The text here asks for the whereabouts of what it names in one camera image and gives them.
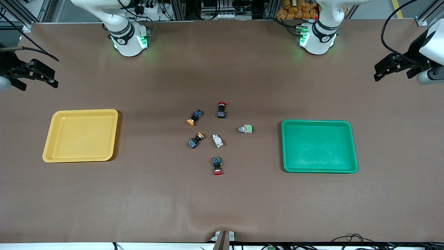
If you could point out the red push button switch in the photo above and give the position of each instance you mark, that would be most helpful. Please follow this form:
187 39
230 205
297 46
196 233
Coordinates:
221 111
217 163

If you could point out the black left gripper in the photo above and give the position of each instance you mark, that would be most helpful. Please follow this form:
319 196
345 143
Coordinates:
413 52

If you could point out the white switch module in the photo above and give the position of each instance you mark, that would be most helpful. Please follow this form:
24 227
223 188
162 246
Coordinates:
218 141

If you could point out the orange snack bag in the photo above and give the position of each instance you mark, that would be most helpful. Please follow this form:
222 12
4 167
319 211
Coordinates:
295 10

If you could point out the silver aluminium frame profile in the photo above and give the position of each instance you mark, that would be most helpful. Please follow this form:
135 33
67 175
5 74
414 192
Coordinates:
27 27
421 21

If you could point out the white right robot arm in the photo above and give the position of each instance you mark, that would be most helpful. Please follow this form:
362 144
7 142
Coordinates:
128 45

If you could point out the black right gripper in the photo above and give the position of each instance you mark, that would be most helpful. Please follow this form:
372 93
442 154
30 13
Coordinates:
7 65

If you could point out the white power strip with plugs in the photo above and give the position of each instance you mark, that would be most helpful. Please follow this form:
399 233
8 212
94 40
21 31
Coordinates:
150 9

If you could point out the yellow push button switch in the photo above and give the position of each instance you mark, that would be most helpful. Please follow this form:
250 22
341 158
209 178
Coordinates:
194 141
196 115

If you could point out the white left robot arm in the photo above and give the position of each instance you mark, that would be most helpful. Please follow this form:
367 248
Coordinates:
317 45

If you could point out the yellow plastic tray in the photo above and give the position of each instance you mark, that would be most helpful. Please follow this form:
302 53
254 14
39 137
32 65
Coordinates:
79 139

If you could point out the green plastic tray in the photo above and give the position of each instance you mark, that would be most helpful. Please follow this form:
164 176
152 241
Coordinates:
319 149

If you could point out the green push button switch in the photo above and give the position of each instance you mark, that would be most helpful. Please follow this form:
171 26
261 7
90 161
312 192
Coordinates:
247 129

